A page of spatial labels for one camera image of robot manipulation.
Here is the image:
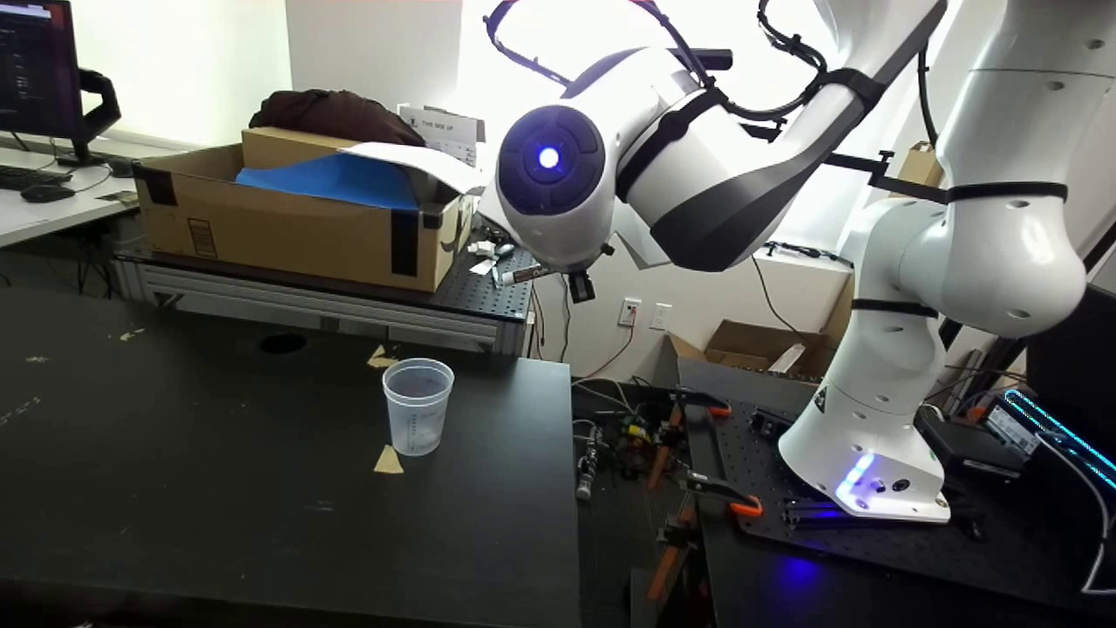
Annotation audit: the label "clear plastic cup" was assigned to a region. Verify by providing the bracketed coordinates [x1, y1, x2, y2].
[381, 355, 456, 461]

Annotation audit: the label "black optical breadboard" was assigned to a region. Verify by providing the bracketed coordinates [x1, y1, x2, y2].
[434, 248, 543, 325]

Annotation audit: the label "white plastic clips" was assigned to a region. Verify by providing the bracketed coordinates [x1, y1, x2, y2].
[463, 238, 550, 291]

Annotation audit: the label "orange black clamp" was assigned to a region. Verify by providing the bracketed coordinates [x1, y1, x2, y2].
[641, 509, 707, 610]
[683, 467, 770, 525]
[641, 395, 740, 490]

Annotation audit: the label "open cardboard box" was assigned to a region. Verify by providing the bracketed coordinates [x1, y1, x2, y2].
[664, 317, 848, 384]

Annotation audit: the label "white paper sheet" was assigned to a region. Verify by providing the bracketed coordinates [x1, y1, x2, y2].
[334, 137, 492, 196]

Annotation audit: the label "blue sheet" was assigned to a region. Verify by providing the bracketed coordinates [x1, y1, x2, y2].
[234, 150, 436, 216]

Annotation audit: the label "large cardboard box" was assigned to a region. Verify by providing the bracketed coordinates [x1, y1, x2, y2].
[134, 123, 483, 295]

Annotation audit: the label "dark brown cloth bundle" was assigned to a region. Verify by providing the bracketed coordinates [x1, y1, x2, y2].
[248, 87, 429, 150]

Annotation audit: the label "black horizontal bar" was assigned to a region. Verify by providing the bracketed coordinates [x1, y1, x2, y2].
[826, 146, 957, 203]

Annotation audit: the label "tan cardboard piece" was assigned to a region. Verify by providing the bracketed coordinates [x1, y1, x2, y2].
[900, 138, 949, 191]

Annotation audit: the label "white desk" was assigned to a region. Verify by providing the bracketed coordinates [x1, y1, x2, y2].
[0, 137, 147, 252]

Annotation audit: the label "black keyboard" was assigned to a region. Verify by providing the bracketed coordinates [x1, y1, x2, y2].
[0, 163, 81, 208]

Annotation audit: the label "black computer monitor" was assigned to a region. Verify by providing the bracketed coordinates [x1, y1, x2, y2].
[0, 0, 127, 163]

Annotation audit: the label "aluminium extrusion frame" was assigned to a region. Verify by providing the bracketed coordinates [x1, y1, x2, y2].
[110, 224, 549, 358]

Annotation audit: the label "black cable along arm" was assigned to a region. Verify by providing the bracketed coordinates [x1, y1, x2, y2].
[483, 0, 949, 150]

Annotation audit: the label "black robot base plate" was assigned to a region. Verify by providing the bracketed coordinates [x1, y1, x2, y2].
[683, 386, 1116, 614]

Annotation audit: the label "white cable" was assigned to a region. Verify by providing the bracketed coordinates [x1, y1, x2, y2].
[1032, 439, 1116, 601]

